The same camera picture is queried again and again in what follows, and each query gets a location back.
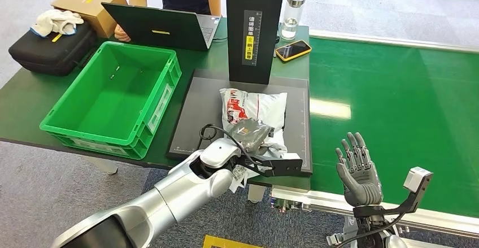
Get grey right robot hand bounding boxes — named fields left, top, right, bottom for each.
left=334, top=132, right=384, bottom=208

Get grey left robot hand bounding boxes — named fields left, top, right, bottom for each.
left=229, top=118, right=276, bottom=155

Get person's right hand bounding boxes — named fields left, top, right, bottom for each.
left=114, top=23, right=132, bottom=42

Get white plastic mailer package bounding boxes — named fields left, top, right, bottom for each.
left=219, top=88, right=289, bottom=195

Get brown cardboard box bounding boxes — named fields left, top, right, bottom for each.
left=51, top=0, right=128, bottom=39

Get black laptop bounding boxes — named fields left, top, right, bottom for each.
left=101, top=2, right=222, bottom=51

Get green plastic crate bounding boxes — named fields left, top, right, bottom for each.
left=39, top=41, right=182, bottom=161

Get white table leg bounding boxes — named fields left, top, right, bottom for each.
left=247, top=184, right=267, bottom=204
left=84, top=156, right=119, bottom=175

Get white work gloves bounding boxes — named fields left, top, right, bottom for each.
left=31, top=8, right=85, bottom=38

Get black carrying case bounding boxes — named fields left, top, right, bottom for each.
left=8, top=21, right=97, bottom=77

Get smartphone with orange case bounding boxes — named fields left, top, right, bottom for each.
left=275, top=40, right=312, bottom=63

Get glass water bottle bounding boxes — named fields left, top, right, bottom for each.
left=280, top=0, right=306, bottom=41

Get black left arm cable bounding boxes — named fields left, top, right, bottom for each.
left=198, top=124, right=270, bottom=172

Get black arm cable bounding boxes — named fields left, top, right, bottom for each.
left=198, top=124, right=270, bottom=172
left=333, top=216, right=405, bottom=248

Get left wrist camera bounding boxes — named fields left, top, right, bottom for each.
left=239, top=153, right=304, bottom=179

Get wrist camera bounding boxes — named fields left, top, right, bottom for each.
left=239, top=153, right=304, bottom=179
left=353, top=167, right=434, bottom=219

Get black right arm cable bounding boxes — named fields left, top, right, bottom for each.
left=333, top=216, right=405, bottom=248

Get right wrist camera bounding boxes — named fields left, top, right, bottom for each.
left=353, top=167, right=434, bottom=219

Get black scanner base plate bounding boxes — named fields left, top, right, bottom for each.
left=166, top=68, right=313, bottom=175

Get aluminium conveyor side rail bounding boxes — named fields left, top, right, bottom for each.
left=269, top=186, right=479, bottom=248
left=308, top=30, right=479, bottom=54

